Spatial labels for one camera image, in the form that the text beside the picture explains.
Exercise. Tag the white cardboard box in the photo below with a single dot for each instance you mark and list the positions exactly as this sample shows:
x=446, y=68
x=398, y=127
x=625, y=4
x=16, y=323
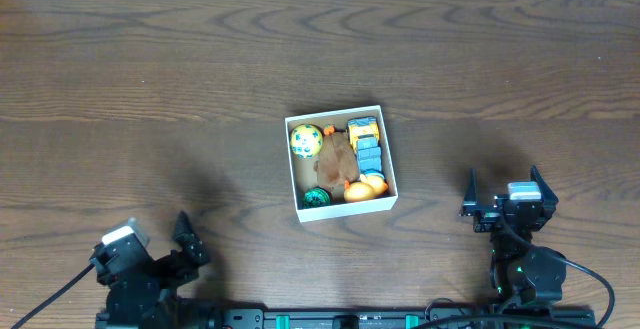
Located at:
x=304, y=177

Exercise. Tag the green spinning top toy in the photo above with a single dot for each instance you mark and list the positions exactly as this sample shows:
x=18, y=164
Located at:
x=315, y=198

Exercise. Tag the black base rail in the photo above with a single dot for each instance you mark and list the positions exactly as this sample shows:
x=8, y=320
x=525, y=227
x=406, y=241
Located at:
x=440, y=313

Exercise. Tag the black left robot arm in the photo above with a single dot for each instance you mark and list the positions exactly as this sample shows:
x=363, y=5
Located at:
x=143, y=290

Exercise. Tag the yellow blue toy truck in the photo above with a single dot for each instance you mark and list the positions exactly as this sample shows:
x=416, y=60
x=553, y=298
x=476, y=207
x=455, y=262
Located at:
x=364, y=138

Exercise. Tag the brown plush toy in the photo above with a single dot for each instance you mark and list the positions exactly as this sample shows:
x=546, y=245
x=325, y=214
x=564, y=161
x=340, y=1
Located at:
x=337, y=161

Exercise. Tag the yellow rubber duck blue hat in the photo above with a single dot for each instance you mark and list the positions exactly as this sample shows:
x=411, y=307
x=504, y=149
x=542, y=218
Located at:
x=368, y=186

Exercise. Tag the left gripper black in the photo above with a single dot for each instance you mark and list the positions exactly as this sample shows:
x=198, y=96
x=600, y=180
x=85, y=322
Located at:
x=163, y=262

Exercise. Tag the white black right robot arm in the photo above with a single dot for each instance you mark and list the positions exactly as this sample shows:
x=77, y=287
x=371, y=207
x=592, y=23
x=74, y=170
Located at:
x=525, y=275

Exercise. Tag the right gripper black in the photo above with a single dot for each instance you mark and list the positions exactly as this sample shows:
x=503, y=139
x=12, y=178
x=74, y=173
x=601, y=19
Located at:
x=500, y=212

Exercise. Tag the yellow ball with blue spots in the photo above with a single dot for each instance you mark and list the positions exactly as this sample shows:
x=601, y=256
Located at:
x=306, y=141

